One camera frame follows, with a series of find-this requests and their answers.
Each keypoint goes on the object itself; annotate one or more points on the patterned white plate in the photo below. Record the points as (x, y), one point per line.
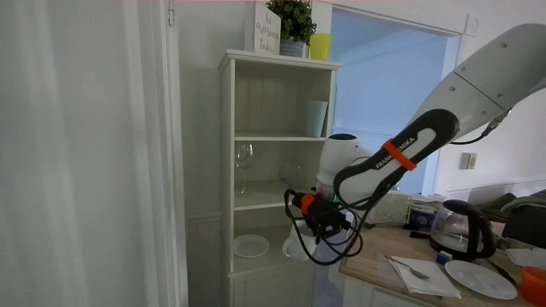
(480, 280)

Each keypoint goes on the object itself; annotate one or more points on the small plain white plate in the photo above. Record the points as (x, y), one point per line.
(252, 246)

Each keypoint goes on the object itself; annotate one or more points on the green potted plant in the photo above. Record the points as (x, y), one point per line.
(293, 19)

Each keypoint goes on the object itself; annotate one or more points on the metal spoon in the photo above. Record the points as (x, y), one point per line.
(419, 273)

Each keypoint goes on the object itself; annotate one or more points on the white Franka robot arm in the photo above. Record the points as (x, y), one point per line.
(496, 73)

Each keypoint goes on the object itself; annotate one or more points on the small blue item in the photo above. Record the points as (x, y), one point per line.
(445, 258)

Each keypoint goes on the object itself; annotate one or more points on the clear wine glass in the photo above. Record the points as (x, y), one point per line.
(243, 155)

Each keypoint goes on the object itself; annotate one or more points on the white lettered sign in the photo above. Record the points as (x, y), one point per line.
(265, 31)

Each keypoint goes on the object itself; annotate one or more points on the white napkin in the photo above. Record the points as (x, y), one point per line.
(436, 285)

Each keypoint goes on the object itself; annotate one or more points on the blue and white box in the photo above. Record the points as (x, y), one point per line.
(424, 215)

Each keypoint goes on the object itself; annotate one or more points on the dark green bag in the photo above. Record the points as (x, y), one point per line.
(526, 223)

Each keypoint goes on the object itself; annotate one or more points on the orange container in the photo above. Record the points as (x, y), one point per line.
(535, 287)

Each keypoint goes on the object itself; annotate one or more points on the yellow cup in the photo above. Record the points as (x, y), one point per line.
(320, 46)

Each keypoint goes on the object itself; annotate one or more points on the teal cup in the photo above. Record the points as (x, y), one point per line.
(317, 118)

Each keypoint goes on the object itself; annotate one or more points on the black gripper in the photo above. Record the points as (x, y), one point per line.
(328, 215)

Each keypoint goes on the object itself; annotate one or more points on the white wooden shelf unit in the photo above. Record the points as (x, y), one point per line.
(228, 171)

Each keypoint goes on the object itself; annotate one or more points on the white wall box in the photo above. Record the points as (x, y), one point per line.
(472, 26)

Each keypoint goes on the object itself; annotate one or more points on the white light switch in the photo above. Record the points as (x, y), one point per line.
(468, 160)

